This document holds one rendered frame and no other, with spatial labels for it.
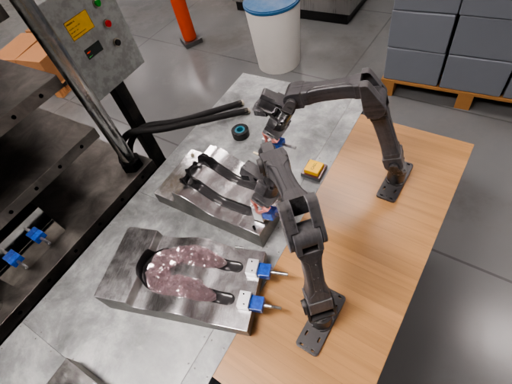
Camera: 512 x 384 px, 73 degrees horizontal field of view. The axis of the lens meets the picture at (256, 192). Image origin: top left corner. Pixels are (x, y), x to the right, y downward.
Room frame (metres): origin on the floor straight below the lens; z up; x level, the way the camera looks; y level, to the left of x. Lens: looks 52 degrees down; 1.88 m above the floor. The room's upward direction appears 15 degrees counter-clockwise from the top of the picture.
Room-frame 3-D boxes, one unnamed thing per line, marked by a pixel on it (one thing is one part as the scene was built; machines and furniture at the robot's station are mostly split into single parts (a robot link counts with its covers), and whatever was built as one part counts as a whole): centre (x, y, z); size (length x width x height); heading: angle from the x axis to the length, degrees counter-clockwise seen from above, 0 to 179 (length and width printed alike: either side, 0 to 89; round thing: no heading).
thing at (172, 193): (0.87, 0.12, 0.87); 0.50 x 0.26 x 0.14; 48
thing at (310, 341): (0.31, -0.09, 0.84); 0.20 x 0.07 x 0.08; 134
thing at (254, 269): (0.48, 0.03, 0.86); 0.13 x 0.05 x 0.05; 65
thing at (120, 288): (0.54, 0.30, 0.86); 0.50 x 0.26 x 0.11; 65
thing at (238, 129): (1.20, 0.00, 0.82); 0.08 x 0.08 x 0.04
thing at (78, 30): (1.50, 0.50, 0.74); 0.30 x 0.22 x 1.47; 138
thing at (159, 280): (0.55, 0.30, 0.90); 0.26 x 0.18 x 0.08; 65
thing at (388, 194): (0.73, -0.52, 0.84); 0.20 x 0.07 x 0.08; 134
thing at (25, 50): (3.98, 1.68, 0.20); 1.14 x 0.82 x 0.40; 143
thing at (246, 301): (0.39, 0.08, 0.86); 0.13 x 0.05 x 0.05; 65
